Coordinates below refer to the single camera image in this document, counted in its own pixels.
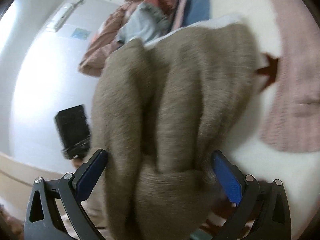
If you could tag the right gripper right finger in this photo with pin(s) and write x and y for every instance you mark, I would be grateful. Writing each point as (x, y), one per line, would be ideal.
(273, 220)

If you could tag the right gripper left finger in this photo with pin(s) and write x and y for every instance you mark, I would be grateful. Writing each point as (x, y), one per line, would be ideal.
(43, 220)

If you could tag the brown knitted sweater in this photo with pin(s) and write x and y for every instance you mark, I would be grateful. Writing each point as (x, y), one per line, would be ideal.
(124, 113)

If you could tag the person's left hand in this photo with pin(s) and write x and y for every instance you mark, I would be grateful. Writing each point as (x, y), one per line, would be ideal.
(78, 160)

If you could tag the near pink pillow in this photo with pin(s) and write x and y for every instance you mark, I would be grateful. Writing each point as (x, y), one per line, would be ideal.
(292, 124)

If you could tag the white air conditioner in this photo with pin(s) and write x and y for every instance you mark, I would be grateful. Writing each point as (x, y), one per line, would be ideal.
(63, 14)

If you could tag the light blue folded garment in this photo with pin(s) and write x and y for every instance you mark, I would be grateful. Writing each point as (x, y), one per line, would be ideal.
(147, 23)

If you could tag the pink crumpled quilt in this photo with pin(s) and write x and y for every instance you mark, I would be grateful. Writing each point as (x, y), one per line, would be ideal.
(104, 42)

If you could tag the striped bed blanket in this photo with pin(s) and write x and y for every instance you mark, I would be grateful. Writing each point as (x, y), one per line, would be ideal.
(209, 85)

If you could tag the blue wall poster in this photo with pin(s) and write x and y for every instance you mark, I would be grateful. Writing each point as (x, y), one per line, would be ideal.
(81, 34)

